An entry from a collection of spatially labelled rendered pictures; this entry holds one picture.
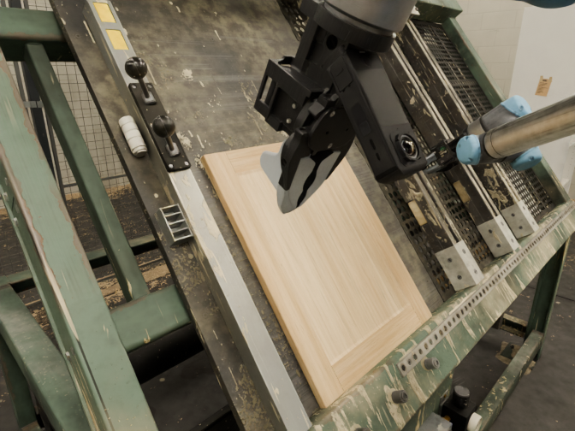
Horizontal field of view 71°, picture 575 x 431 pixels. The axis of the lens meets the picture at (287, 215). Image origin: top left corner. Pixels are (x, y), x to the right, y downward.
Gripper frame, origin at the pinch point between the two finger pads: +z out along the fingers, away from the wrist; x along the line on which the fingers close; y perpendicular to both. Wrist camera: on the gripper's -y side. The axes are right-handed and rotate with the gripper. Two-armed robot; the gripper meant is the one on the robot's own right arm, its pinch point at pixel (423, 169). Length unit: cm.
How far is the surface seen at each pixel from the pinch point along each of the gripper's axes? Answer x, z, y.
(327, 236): 9, 1, 55
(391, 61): -43.0, -2.5, -15.0
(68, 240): -4, -3, 110
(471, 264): 32.7, -4.5, 12.4
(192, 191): -9, -2, 86
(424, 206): 11.7, -2.7, 16.0
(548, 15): -100, -8, -316
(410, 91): -29.1, -2.5, -15.3
